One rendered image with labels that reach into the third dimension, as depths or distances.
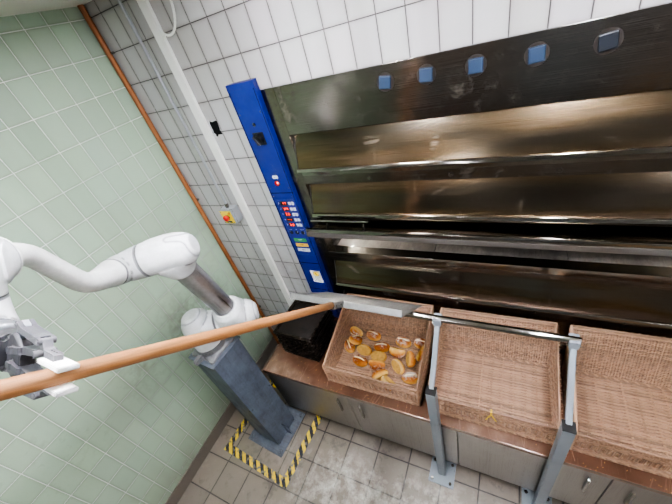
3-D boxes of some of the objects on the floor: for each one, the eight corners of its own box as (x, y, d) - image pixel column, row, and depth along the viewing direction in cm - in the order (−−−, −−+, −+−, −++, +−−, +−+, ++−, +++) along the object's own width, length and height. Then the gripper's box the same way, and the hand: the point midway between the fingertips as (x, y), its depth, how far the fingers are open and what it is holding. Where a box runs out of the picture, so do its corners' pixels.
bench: (321, 351, 282) (301, 307, 248) (715, 446, 171) (776, 391, 136) (290, 413, 245) (261, 371, 210) (768, 587, 133) (870, 559, 99)
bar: (348, 400, 241) (299, 291, 172) (550, 462, 183) (598, 336, 113) (332, 442, 220) (268, 339, 151) (553, 529, 162) (614, 423, 93)
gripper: (34, 303, 65) (98, 325, 54) (29, 381, 65) (91, 419, 54) (-19, 308, 58) (41, 334, 47) (-25, 395, 58) (34, 442, 47)
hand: (57, 374), depth 52 cm, fingers closed on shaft, 3 cm apart
